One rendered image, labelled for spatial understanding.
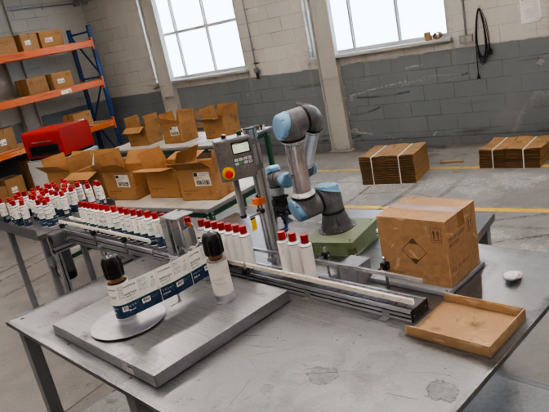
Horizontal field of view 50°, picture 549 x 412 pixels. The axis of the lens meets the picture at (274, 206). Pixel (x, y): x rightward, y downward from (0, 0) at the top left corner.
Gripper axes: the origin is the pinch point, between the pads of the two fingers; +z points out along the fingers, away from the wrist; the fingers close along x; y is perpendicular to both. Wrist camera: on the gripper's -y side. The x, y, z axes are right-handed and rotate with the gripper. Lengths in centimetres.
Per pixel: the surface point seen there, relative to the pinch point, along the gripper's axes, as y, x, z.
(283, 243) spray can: 39, -50, -16
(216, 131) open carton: -281, 276, -1
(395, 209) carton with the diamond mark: 81, -29, -24
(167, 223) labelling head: -31, -48, -22
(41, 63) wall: -735, 384, -121
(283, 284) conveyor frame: 36, -53, 2
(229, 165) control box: 10, -41, -48
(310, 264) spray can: 51, -52, -8
